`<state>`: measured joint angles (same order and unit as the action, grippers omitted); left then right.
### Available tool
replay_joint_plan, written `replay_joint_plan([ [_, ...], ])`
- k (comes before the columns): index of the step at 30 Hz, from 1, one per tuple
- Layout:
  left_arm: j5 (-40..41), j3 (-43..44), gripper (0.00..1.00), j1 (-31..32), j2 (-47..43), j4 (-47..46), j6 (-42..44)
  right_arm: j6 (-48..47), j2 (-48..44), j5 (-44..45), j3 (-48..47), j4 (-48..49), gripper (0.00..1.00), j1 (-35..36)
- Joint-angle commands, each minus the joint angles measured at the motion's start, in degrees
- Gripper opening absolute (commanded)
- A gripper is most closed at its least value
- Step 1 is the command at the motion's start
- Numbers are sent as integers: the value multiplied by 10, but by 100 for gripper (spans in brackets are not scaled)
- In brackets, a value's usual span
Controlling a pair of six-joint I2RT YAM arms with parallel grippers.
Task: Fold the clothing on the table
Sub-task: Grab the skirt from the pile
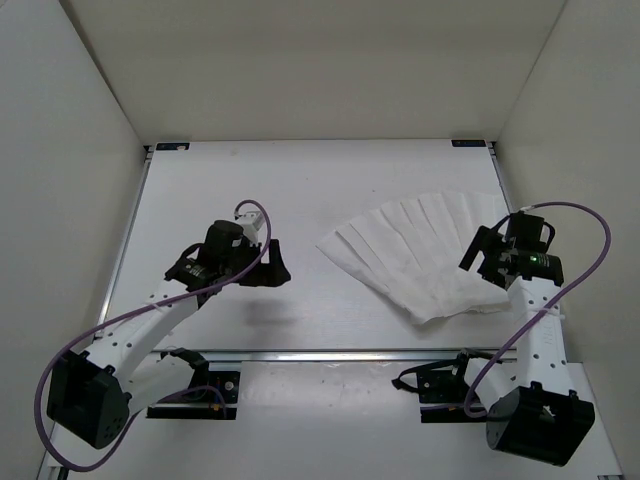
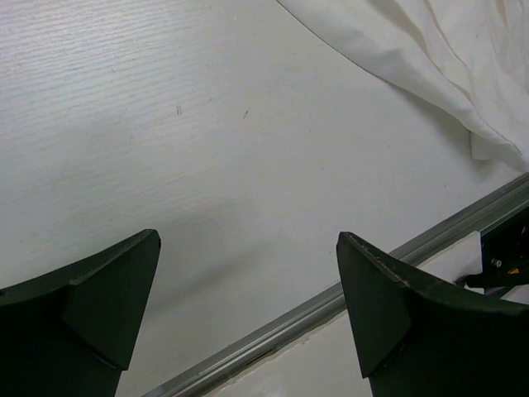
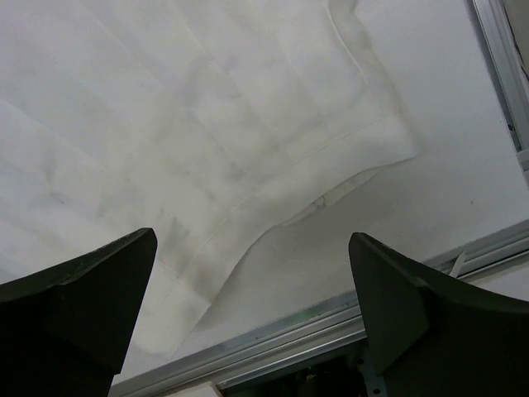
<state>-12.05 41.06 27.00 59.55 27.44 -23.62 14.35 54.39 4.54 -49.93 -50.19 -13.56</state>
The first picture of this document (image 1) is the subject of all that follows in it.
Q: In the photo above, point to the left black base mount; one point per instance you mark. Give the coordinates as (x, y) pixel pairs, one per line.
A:
(212, 393)

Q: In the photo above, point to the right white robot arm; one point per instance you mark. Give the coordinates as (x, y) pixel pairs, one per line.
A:
(532, 409)

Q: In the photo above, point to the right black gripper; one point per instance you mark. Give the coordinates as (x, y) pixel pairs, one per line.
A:
(490, 242)

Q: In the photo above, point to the left blue corner label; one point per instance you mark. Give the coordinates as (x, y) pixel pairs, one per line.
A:
(172, 146)

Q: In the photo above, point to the right blue corner label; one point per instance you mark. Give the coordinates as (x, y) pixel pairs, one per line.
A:
(468, 143)

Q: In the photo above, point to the blue corner label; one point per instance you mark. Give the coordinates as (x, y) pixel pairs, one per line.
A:
(172, 146)
(468, 143)

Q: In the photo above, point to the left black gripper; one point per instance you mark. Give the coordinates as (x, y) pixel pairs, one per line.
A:
(274, 270)

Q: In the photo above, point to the white pleated skirt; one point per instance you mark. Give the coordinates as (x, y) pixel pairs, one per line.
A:
(409, 251)

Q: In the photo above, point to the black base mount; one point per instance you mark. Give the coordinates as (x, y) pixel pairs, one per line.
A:
(441, 387)
(212, 393)

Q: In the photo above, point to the silver aluminium rail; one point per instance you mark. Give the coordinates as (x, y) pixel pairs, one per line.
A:
(330, 356)

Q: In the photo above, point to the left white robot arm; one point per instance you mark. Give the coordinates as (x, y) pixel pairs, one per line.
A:
(94, 393)

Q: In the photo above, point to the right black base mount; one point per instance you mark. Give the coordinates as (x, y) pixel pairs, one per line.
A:
(441, 387)

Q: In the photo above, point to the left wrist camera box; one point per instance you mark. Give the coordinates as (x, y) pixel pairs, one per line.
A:
(251, 223)

